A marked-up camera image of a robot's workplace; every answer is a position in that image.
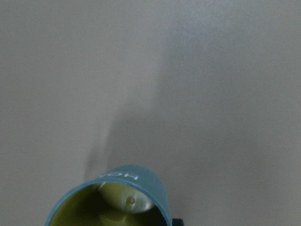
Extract blue-grey mug yellow inside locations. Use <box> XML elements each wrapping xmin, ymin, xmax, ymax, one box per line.
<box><xmin>45</xmin><ymin>165</ymin><xmax>184</xmax><ymax>226</ymax></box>

